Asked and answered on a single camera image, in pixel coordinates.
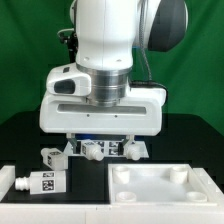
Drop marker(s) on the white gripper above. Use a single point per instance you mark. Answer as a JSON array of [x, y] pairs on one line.
[[138, 113]]

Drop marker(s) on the white square tabletop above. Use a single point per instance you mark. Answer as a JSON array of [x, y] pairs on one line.
[[147, 184]]

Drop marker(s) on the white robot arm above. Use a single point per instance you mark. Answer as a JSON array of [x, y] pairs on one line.
[[94, 95]]

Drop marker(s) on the white sheet with tags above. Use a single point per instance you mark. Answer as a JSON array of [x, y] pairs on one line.
[[112, 148]]

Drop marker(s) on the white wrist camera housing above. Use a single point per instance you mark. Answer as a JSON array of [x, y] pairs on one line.
[[68, 80]]

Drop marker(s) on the black camera stand pole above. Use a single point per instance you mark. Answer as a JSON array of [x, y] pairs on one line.
[[72, 49]]

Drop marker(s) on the grey camera on stand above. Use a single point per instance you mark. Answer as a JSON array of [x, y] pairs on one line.
[[66, 35]]

